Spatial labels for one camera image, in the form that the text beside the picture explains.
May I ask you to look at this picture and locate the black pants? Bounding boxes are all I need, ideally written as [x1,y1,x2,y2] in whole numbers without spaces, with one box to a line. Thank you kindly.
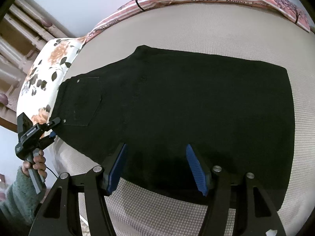
[51,45,295,209]

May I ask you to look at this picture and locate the person left hand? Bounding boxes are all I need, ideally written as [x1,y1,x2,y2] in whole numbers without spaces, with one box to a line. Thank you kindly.
[22,150,47,179]

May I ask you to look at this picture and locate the white floral pillow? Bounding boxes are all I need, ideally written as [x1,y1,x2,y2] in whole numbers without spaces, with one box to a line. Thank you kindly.
[17,37,86,124]

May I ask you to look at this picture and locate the beige curtain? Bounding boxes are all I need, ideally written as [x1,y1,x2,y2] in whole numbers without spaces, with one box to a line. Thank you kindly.
[1,0,73,130]

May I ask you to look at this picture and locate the beige textured bed sheet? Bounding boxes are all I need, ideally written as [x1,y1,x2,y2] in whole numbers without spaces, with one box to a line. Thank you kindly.
[55,3,314,235]

